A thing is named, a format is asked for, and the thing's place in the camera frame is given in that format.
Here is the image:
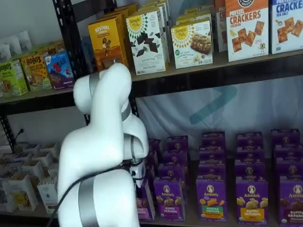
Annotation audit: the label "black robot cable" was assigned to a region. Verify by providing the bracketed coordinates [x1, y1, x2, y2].
[46, 162, 131, 227]

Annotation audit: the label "white open snack box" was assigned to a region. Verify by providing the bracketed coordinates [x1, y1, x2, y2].
[21, 160, 45, 181]
[37, 176, 60, 214]
[8, 173, 40, 211]
[37, 151, 54, 166]
[39, 142, 59, 157]
[0, 179, 18, 214]

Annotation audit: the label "yellow Bobo's box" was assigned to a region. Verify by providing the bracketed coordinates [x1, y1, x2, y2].
[19, 53, 53, 93]

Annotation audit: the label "purple Annie's box yellow patch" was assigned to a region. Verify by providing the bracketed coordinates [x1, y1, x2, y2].
[235, 176, 269, 226]

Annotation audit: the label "orange pretzel crackers cheddar box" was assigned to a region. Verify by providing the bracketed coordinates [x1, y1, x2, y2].
[214, 0, 228, 53]
[224, 0, 270, 63]

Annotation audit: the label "orange Bobo's box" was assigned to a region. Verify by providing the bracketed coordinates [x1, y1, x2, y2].
[39, 42, 66, 57]

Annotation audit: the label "white paper bag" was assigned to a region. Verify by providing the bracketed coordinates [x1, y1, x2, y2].
[18, 30, 33, 52]
[7, 37, 22, 58]
[0, 40, 11, 62]

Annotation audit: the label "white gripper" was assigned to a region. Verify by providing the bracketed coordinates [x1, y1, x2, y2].
[129, 160, 146, 190]

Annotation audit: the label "Simple Mills dark thins box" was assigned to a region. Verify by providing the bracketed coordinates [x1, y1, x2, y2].
[144, 0, 171, 15]
[125, 10, 167, 76]
[138, 5, 170, 64]

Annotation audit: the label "green Bobo's box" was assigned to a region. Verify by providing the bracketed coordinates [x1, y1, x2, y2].
[0, 59, 29, 98]

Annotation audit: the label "blue Zbar box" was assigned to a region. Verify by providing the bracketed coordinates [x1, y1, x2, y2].
[45, 52, 76, 91]

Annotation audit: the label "purple Annie's box chocolate bunnies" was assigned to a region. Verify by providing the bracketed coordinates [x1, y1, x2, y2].
[278, 175, 303, 227]

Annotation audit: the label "black metal shelf rack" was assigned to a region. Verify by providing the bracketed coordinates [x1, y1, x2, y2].
[52, 0, 303, 227]

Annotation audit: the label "blue pretzel crackers box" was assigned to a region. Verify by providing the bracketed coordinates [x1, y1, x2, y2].
[271, 0, 303, 55]

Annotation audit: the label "white sheet with teal logo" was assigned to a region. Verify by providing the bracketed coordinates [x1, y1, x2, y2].
[136, 77, 303, 164]

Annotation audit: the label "yellow Revival box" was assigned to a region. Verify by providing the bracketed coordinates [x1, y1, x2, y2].
[102, 11, 130, 67]
[88, 17, 129, 72]
[113, 3, 139, 24]

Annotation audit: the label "purple Annie's box pink patch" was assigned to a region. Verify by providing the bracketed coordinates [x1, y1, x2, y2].
[136, 177, 156, 222]

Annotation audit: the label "Simple Mills bar box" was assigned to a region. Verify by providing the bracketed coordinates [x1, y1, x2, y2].
[170, 20, 214, 70]
[175, 13, 213, 26]
[179, 8, 213, 17]

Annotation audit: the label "white small boxes group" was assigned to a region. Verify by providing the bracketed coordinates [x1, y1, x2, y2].
[0, 87, 87, 221]

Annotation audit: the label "purple Annie's box green patch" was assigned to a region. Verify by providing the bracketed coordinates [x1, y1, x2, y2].
[196, 178, 228, 223]

